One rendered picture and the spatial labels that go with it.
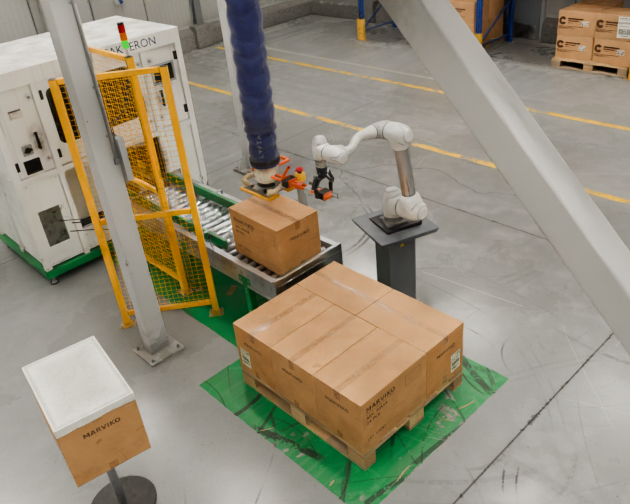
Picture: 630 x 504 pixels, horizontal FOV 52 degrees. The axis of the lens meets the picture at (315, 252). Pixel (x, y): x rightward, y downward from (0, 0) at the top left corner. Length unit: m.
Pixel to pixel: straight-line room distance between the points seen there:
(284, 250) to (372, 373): 1.28
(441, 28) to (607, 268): 0.40
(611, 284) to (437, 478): 3.24
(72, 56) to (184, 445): 2.54
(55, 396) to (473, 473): 2.41
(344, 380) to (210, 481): 1.06
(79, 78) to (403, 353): 2.60
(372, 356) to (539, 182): 3.18
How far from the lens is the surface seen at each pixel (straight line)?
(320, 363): 4.03
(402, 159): 4.54
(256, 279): 4.87
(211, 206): 6.03
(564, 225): 0.95
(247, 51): 4.40
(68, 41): 4.24
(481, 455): 4.25
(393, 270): 5.06
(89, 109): 4.34
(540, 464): 4.26
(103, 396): 3.45
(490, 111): 0.95
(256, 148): 4.65
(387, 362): 4.00
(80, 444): 3.48
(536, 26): 12.81
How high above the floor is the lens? 3.21
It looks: 32 degrees down
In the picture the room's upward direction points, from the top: 6 degrees counter-clockwise
